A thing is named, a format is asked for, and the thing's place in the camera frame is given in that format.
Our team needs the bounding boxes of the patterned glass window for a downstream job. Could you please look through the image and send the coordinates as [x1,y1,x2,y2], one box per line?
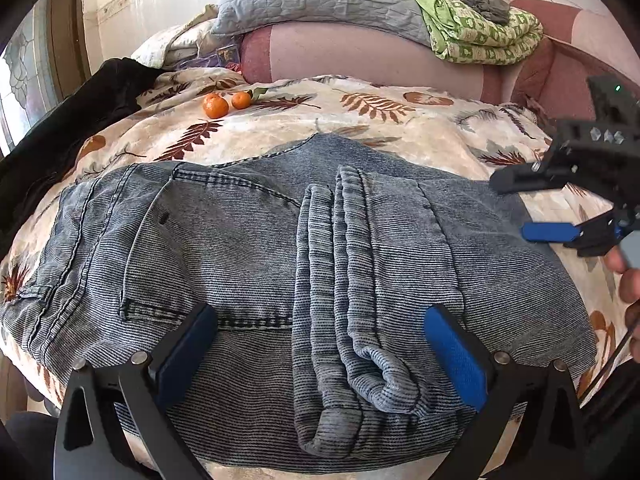
[0,5,56,156]

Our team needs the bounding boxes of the green patterned folded blanket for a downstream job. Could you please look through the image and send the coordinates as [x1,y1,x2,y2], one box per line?
[389,0,545,65]

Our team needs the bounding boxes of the leaf print blanket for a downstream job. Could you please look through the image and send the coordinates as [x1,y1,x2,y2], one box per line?
[0,67,640,480]

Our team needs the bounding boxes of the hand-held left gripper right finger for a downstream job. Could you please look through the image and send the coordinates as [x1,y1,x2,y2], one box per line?
[423,303,588,480]

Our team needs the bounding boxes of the pink padded headboard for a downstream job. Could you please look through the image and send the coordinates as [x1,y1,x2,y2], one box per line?
[510,0,640,126]

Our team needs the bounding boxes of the brown wooden frame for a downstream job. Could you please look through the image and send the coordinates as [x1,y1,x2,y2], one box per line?
[47,0,91,91]

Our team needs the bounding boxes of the person's right hand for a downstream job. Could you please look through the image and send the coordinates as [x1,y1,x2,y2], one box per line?
[602,247,640,356]

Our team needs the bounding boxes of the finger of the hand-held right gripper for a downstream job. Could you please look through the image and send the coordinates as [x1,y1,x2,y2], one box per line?
[489,159,566,194]
[521,209,623,258]

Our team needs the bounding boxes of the white crumpled quilt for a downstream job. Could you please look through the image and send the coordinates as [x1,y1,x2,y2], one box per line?
[130,4,241,68]

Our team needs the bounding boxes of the pink white cushion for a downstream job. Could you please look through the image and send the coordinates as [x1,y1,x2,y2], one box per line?
[239,22,521,106]

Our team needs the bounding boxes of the dark grey cloth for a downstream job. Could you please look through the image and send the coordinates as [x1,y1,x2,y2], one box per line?
[440,0,512,25]

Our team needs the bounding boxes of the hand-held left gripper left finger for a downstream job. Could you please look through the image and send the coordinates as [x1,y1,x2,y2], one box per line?
[52,303,219,480]

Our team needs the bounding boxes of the blue denim pants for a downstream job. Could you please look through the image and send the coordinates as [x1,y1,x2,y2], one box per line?
[0,132,598,463]

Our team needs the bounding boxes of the purple packet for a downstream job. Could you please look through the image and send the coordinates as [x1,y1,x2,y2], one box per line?
[177,47,242,72]

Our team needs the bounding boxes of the black garment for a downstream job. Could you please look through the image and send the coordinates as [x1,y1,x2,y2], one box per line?
[0,57,163,256]

